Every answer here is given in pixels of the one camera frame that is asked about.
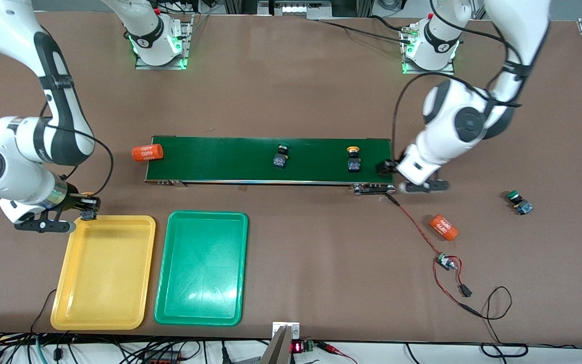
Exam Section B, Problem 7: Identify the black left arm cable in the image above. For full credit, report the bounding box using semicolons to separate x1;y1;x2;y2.
392;0;524;160

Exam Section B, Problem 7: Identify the red black conveyor cable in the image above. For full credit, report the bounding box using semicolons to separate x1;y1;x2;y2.
385;193;441;258

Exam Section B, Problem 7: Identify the small motor controller board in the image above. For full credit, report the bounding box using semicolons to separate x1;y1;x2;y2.
435;253;459;272

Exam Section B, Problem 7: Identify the green belt conveyor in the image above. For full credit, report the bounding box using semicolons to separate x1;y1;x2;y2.
144;135;396;196

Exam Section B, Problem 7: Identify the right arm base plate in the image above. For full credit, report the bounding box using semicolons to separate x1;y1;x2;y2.
134;14;194;70

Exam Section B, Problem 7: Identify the grey metal wedge bar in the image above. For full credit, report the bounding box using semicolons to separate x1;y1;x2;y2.
260;325;292;364

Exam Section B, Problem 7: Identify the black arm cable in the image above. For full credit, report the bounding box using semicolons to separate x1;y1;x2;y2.
41;99;115;199
392;0;524;160

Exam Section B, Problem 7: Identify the teal cable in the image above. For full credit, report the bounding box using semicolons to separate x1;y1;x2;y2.
33;336;49;364

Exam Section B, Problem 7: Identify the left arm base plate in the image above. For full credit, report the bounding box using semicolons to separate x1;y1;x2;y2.
401;25;457;75

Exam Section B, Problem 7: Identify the green push button switch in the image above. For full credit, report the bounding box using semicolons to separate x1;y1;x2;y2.
505;190;534;215
272;143;290;169

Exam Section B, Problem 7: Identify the red clip lead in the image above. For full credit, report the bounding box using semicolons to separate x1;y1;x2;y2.
316;341;357;364

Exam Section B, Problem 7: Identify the red lead with black plug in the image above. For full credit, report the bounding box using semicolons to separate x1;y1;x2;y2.
450;257;473;298

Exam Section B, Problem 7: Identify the yellow plastic tray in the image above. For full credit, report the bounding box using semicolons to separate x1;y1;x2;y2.
50;215;157;331

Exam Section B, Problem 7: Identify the small metal bracket plate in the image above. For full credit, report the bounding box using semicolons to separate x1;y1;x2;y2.
272;322;301;338

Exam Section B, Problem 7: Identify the red black power strip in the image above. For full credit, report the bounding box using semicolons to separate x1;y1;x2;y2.
142;350;180;364

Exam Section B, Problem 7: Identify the thin black cable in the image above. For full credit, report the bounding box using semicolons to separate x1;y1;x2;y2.
30;289;58;335

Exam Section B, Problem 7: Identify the green plastic tray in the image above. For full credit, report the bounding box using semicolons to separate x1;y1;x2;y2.
154;210;249;327

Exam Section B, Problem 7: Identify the black table cable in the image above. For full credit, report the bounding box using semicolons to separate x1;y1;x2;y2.
319;15;418;45

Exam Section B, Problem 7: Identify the orange 4680 cylinder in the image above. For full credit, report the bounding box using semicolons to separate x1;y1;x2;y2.
429;214;459;242
132;144;164;162

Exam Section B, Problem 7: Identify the aluminium frame rack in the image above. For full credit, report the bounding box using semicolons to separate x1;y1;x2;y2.
223;0;372;20

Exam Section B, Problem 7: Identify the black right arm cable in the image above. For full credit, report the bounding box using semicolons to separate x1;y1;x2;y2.
41;99;115;199

